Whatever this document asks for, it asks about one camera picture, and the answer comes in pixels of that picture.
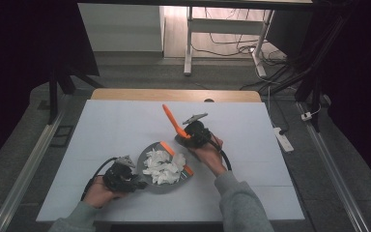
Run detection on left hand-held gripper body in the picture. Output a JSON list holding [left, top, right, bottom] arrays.
[[101, 155, 140, 194]]

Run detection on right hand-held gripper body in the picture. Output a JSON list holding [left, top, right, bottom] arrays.
[[182, 112, 214, 150]]

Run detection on brush with orange handle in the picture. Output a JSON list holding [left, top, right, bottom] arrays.
[[161, 103, 201, 150]]

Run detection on grey dustpan with orange edge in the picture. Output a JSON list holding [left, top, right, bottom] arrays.
[[136, 140, 195, 195]]

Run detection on pile of white paper scraps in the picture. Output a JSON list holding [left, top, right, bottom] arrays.
[[142, 147, 187, 186]]

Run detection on person's left hand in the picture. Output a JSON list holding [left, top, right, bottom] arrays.
[[82, 175, 128, 209]]

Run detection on person's right hand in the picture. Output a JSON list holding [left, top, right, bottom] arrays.
[[190, 134, 228, 177]]

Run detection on wooden table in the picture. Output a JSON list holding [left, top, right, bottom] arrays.
[[90, 88, 263, 103]]

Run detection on light blue table mat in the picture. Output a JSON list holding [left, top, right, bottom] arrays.
[[36, 99, 305, 223]]

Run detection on white power strip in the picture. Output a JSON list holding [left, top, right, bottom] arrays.
[[272, 127, 295, 154]]

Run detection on black tripod stand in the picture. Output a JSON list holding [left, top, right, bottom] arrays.
[[46, 62, 104, 126]]

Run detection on white cabinet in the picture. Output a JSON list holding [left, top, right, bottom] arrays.
[[77, 3, 166, 53]]

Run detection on black metal stand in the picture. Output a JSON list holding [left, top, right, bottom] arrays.
[[294, 13, 352, 133]]

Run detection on black curtain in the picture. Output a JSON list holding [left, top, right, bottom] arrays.
[[0, 0, 100, 175], [312, 0, 371, 194]]

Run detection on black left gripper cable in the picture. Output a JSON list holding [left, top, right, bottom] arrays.
[[80, 157, 120, 201]]

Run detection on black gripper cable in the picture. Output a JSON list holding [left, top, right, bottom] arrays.
[[80, 157, 120, 201], [206, 134, 233, 172]]

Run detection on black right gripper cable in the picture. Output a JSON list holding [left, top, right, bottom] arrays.
[[206, 134, 233, 172]]

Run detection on black plug with cable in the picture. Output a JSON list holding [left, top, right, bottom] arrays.
[[267, 86, 290, 136]]

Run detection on aluminium rail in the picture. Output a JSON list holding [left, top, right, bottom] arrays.
[[295, 101, 371, 232], [0, 105, 70, 232]]

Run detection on tangle of floor cables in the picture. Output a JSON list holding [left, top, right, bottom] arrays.
[[191, 8, 307, 93]]

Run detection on white desk frame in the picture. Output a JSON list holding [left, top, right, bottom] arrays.
[[183, 6, 275, 78]]

